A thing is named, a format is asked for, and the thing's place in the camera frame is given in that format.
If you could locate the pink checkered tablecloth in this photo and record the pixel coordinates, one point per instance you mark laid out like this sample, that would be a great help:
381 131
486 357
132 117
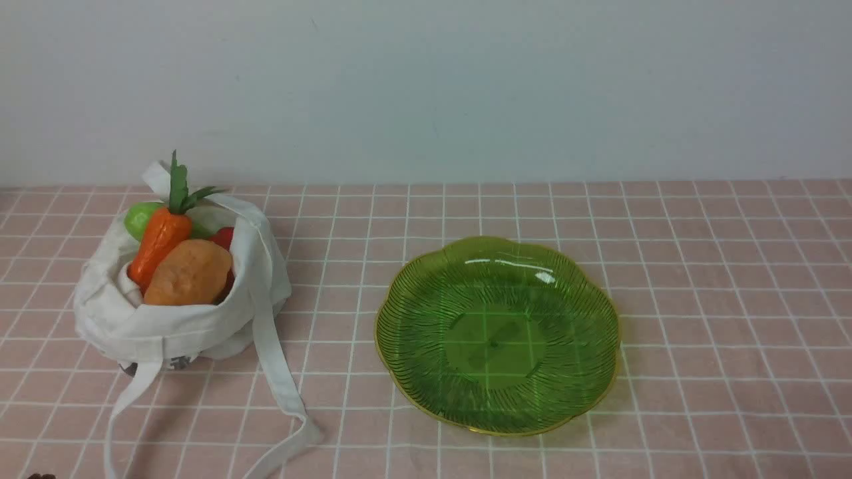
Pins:
734 300

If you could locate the green translucent plastic plate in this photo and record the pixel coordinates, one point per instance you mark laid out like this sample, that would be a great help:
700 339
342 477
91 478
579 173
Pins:
499 337

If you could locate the green toy vegetable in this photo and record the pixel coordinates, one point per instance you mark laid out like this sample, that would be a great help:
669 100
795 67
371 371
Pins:
139 215

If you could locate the brown toy potato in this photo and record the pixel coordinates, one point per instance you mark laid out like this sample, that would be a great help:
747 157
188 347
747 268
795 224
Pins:
195 272

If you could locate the white cloth bag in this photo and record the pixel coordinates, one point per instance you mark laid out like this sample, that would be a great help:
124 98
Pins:
112 318

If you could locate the red toy vegetable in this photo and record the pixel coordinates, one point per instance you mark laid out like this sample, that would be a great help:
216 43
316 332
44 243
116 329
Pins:
223 238

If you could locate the orange toy carrot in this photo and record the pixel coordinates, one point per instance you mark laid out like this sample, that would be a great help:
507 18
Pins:
169 225

